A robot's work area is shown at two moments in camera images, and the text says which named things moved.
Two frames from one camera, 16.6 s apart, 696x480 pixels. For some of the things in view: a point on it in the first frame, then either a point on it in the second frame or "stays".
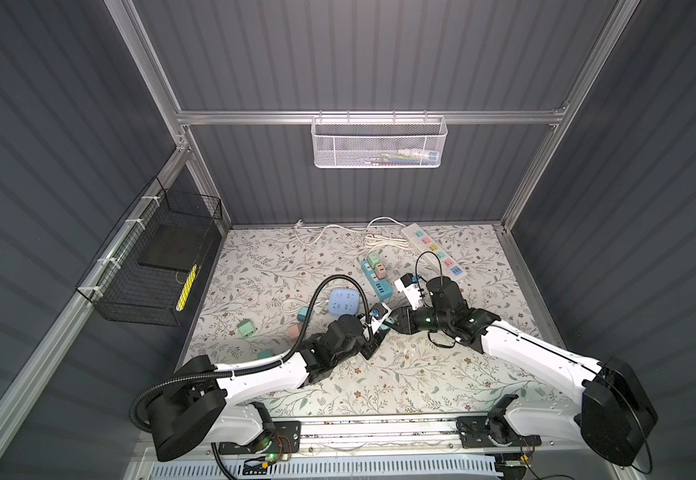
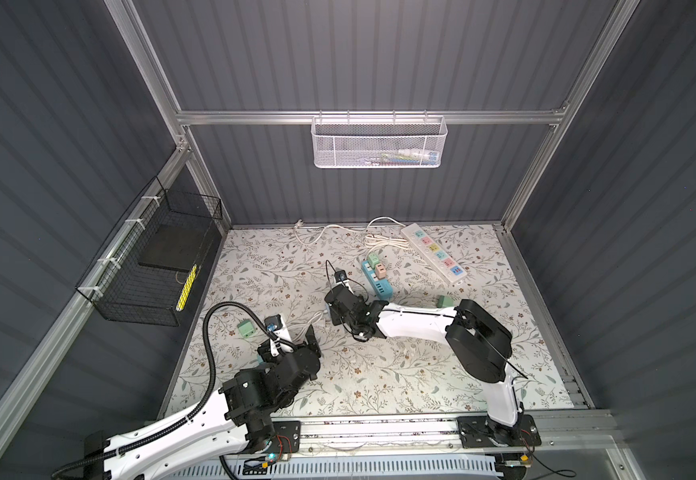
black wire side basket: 150,270 stays
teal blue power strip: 381,286 stays
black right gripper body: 424,319 to 336,321
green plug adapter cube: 373,260 stays
